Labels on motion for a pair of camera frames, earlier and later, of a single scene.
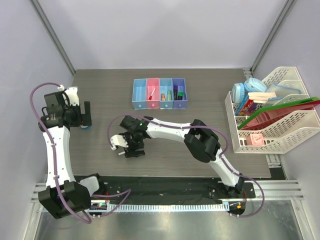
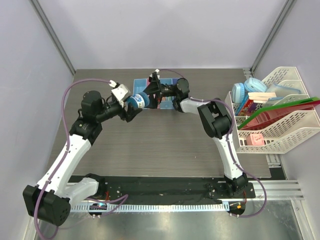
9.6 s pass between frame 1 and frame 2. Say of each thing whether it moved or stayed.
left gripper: moved
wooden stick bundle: stayed
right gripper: moved
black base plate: stayed
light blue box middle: stayed
